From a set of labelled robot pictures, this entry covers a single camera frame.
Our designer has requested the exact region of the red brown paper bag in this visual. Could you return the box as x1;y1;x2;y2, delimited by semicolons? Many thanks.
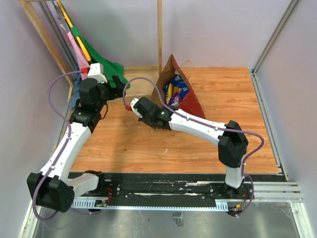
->
151;55;205;119

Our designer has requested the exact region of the purple candy bag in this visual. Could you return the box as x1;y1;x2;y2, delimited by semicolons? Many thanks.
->
166;92;183;107

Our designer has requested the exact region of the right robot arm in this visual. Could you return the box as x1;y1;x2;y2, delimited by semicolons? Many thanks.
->
130;97;248;198

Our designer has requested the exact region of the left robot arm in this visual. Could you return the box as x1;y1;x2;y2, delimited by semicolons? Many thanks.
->
27;75;125;216

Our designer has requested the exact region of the blue chips bag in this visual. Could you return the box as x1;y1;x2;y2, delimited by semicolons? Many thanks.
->
162;75;190;104

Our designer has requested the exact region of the green cloth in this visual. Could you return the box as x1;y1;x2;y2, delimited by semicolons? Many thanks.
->
58;7;127;88

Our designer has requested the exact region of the blue grey cloth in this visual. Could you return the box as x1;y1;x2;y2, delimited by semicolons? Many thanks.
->
69;73;82;111

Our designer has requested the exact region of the pink cloth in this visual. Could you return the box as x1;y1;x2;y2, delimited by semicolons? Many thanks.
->
67;32;90;69

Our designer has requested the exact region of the yellow hanger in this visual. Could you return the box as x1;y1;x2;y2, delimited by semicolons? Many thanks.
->
57;0;91;61

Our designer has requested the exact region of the wooden clothes rack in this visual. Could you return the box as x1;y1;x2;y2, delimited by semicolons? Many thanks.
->
20;0;162;89

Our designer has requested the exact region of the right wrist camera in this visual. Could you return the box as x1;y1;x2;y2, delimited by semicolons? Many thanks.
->
130;98;143;118

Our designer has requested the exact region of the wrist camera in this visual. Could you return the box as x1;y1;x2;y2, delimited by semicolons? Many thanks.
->
130;98;143;118
87;63;107;83

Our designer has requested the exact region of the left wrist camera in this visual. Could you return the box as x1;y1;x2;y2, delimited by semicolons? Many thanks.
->
87;63;107;83

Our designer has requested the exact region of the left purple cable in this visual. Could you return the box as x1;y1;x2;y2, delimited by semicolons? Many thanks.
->
33;70;105;221

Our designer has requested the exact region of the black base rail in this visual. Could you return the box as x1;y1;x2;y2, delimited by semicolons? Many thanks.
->
68;172;255;206

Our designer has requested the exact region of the left aluminium frame post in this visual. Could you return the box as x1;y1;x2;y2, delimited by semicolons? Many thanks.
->
38;0;77;71

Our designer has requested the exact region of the aluminium frame post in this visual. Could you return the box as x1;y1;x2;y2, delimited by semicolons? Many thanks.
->
38;0;77;71
251;0;302;75

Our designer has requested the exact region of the grey slotted cable duct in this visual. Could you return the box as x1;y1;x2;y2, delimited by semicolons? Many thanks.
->
71;198;229;212

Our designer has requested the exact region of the front aluminium rail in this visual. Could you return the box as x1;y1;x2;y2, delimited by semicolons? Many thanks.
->
254;182;303;202

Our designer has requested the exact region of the right aluminium frame post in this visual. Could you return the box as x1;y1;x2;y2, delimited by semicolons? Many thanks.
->
251;0;302;75

